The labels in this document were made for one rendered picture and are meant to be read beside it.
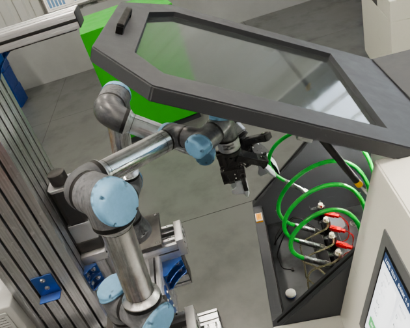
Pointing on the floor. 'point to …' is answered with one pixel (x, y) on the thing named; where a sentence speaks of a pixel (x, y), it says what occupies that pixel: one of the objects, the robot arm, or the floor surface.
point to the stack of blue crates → (13, 84)
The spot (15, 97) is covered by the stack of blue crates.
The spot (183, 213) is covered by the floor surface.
